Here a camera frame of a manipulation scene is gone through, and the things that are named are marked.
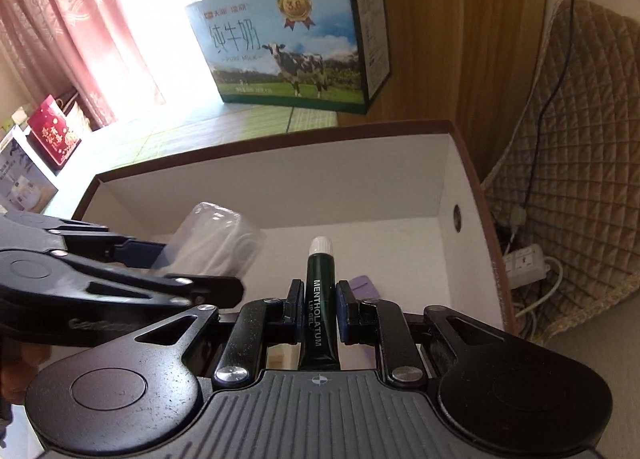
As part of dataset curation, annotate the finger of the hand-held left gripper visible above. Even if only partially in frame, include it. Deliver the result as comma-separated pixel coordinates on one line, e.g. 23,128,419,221
65,259,246,311
54,224,167,270

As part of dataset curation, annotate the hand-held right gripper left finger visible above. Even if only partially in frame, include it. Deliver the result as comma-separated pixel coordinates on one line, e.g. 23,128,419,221
132,279,307,387

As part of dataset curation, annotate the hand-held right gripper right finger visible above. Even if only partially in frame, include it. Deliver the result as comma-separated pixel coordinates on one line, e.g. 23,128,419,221
336,280,507,387

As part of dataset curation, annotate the dark green lip gel tube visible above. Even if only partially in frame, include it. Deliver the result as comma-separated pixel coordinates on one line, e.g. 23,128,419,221
298,236,343,371

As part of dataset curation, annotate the purple cosmetic tube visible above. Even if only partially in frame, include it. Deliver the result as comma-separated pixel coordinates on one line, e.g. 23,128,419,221
348,276,379,303

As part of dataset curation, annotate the clear plastic cup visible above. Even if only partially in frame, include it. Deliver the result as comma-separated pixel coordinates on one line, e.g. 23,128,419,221
150,200,265,276

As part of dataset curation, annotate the brown cardboard storage box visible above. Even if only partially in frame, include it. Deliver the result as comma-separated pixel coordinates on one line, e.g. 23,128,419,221
70,120,517,340

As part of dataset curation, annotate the person's left hand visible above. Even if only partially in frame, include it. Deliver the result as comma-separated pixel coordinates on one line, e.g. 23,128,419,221
0,340,52,392

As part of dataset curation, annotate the grey humidifier box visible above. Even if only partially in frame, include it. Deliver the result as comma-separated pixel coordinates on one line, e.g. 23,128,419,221
0,126,60,214

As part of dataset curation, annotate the red gift box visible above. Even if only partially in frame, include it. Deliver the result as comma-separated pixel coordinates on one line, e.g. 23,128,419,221
26,94,82,171

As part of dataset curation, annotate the white power strip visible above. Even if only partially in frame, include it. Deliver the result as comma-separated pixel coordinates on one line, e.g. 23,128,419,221
501,243,551,291

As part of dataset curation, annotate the bright window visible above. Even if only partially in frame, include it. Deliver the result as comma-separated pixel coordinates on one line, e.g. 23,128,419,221
114,0,227,126

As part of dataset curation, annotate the pink curtain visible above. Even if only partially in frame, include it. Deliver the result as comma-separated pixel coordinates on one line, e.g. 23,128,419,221
0,0,169,131

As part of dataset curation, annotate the blue milk carton box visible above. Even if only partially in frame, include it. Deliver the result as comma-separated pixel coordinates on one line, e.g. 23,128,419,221
183,0,392,115

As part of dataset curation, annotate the brown wooden panel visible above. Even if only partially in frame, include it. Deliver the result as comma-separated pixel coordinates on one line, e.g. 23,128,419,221
337,0,552,181

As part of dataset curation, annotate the beige quilted pad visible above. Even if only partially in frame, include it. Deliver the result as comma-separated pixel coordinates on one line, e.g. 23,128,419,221
479,0,640,346

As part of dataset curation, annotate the white cable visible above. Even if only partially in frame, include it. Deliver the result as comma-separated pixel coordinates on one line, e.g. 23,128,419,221
514,257,567,336

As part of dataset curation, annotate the dark blue cable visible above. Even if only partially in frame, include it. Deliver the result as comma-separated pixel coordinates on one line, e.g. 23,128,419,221
521,0,610,221

